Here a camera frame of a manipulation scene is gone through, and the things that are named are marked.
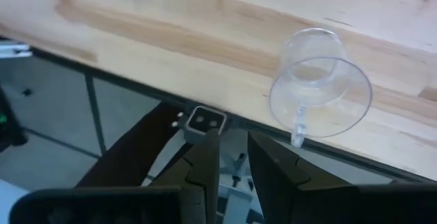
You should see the grey metal bracket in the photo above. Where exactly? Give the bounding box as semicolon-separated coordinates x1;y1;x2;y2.
218;150;256;224

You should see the black device with green light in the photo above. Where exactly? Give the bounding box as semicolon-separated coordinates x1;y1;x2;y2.
0;86;29;154

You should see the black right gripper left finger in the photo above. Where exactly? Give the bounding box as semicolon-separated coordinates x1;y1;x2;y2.
149;127;222;224

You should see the black aluminium table frame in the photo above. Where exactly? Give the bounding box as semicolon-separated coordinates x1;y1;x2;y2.
30;48;437;188

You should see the clear glass mug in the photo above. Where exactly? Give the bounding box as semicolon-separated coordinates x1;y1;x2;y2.
268;27;373;149

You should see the silver aluminium rail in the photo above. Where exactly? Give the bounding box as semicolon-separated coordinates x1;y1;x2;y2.
0;40;32;60

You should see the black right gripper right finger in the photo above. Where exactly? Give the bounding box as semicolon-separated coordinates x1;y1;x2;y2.
246;130;360;224

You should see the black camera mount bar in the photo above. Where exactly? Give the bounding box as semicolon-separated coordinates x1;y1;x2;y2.
75;101;182;188

